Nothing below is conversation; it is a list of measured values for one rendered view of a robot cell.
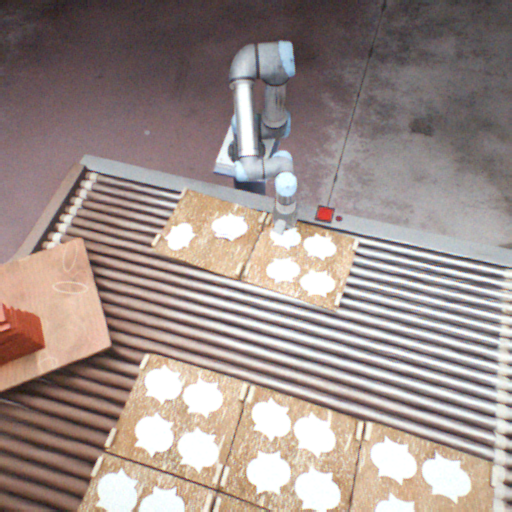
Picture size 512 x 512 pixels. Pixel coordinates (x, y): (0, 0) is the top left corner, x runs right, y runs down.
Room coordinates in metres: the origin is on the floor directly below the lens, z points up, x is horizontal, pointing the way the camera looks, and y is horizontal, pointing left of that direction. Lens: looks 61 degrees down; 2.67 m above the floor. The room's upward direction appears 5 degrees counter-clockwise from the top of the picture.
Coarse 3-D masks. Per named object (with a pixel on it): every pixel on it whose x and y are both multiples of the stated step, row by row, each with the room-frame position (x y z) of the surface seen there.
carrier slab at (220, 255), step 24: (192, 192) 1.30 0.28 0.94; (192, 216) 1.17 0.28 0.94; (216, 216) 1.16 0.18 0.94; (240, 216) 1.15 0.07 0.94; (168, 240) 1.05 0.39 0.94; (192, 240) 1.04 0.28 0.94; (216, 240) 1.03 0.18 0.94; (240, 240) 1.02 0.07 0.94; (192, 264) 0.93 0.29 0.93; (216, 264) 0.92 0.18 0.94
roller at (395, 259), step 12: (84, 180) 1.44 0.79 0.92; (108, 192) 1.36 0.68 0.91; (120, 192) 1.35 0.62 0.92; (132, 192) 1.34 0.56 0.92; (156, 204) 1.27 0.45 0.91; (168, 204) 1.26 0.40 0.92; (360, 252) 0.92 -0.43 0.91; (372, 252) 0.91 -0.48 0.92; (384, 252) 0.91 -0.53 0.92; (396, 264) 0.86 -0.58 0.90; (408, 264) 0.85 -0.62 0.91; (420, 264) 0.84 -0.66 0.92; (432, 264) 0.84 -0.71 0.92; (456, 276) 0.78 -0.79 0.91; (468, 276) 0.77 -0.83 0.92; (480, 276) 0.76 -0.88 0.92; (504, 288) 0.71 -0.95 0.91
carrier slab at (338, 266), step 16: (272, 224) 1.09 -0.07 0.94; (304, 224) 1.08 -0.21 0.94; (272, 240) 1.01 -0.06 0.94; (304, 240) 0.99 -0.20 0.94; (336, 240) 0.98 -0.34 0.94; (352, 240) 0.97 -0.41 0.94; (256, 256) 0.94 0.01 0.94; (272, 256) 0.93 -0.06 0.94; (288, 256) 0.92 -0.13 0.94; (304, 256) 0.92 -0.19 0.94; (336, 256) 0.90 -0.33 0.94; (352, 256) 0.90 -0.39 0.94; (256, 272) 0.86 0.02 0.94; (304, 272) 0.84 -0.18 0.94; (336, 272) 0.83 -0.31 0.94; (272, 288) 0.78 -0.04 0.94; (288, 288) 0.77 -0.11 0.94; (336, 288) 0.76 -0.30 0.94; (320, 304) 0.69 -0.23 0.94
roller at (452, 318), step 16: (80, 224) 1.19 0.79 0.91; (96, 224) 1.18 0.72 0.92; (144, 240) 1.08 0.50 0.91; (352, 288) 0.76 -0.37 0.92; (384, 304) 0.68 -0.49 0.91; (400, 304) 0.67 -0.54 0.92; (416, 304) 0.67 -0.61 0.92; (448, 320) 0.59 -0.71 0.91; (464, 320) 0.59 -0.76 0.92; (480, 320) 0.58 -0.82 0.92
